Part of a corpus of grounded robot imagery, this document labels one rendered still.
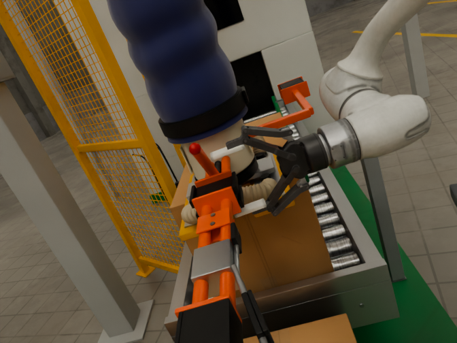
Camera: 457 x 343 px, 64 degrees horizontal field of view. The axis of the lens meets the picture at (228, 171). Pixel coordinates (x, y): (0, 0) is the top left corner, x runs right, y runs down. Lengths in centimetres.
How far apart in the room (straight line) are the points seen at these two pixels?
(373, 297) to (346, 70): 69
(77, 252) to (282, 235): 124
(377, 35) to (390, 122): 19
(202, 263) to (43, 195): 148
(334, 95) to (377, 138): 17
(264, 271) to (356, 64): 68
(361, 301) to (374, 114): 66
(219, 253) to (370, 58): 52
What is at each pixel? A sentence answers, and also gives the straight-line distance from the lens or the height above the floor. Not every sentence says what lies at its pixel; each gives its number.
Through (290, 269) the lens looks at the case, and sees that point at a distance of 121.
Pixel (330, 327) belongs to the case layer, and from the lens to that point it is 113.
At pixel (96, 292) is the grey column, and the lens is 221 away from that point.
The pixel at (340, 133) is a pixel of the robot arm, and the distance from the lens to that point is 73.
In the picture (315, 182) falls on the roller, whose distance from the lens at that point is 183.
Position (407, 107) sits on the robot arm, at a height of 112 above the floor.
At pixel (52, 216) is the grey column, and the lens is 202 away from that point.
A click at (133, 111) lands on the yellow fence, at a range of 175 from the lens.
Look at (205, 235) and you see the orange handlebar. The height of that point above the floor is 107.
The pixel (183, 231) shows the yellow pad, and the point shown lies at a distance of 92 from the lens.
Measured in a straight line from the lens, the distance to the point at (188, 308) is 50.
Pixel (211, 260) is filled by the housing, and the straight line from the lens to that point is 56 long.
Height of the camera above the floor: 138
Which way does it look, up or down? 21 degrees down
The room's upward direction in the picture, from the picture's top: 22 degrees counter-clockwise
